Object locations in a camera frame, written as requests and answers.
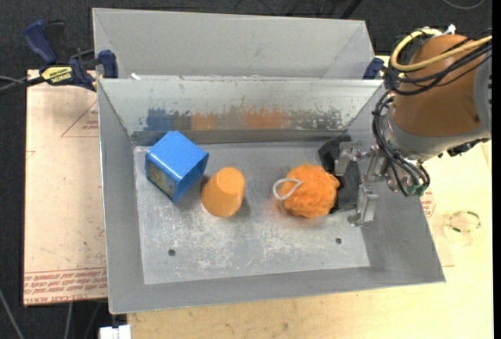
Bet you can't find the black cylinder on white bracket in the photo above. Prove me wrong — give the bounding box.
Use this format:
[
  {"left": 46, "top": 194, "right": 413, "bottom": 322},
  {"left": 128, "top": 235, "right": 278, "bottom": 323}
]
[{"left": 446, "top": 139, "right": 479, "bottom": 157}]

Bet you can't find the orange mesh bath sponge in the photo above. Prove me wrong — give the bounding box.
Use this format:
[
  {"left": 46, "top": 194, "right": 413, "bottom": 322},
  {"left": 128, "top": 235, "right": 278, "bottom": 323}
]
[{"left": 272, "top": 163, "right": 341, "bottom": 220}]

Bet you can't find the blue box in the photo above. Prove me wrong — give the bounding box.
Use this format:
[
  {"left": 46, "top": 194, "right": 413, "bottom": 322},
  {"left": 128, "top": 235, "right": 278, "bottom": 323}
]
[{"left": 144, "top": 130, "right": 211, "bottom": 203}]

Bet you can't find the clear glass dish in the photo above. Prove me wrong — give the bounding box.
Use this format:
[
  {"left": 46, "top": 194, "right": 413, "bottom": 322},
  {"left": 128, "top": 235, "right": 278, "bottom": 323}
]
[{"left": 442, "top": 209, "right": 483, "bottom": 247}]

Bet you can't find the orange cup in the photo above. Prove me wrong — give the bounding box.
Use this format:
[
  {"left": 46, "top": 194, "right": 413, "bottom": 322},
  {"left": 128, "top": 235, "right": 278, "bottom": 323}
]
[{"left": 200, "top": 166, "right": 247, "bottom": 218}]

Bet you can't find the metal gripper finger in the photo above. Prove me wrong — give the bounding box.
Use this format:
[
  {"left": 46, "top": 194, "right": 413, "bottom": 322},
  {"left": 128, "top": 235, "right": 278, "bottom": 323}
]
[
  {"left": 348, "top": 182, "right": 380, "bottom": 229},
  {"left": 334, "top": 140, "right": 362, "bottom": 176}
]

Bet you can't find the black block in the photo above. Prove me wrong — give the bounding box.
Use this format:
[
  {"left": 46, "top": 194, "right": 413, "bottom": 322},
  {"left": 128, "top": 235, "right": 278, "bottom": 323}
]
[{"left": 317, "top": 135, "right": 363, "bottom": 215}]

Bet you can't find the grey metal bin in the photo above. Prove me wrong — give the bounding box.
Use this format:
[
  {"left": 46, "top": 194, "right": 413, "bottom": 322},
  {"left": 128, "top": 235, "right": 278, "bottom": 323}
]
[{"left": 92, "top": 7, "right": 446, "bottom": 316}]

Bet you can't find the brown cardboard board red print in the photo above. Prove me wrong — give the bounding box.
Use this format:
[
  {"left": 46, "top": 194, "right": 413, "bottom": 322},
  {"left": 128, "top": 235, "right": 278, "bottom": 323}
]
[{"left": 22, "top": 69, "right": 456, "bottom": 307}]

